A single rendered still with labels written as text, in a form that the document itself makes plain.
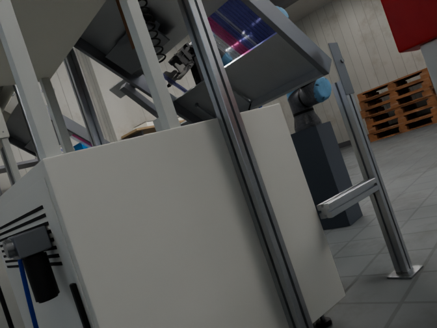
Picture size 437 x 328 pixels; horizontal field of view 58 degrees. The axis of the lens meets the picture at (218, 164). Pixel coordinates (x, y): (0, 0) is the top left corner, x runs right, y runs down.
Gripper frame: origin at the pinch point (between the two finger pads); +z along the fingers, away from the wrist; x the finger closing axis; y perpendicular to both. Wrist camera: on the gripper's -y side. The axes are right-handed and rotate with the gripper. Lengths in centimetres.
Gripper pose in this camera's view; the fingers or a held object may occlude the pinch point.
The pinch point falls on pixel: (173, 83)
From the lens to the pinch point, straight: 168.2
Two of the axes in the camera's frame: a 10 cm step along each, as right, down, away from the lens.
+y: -6.7, -6.7, -3.3
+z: -4.4, 7.1, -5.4
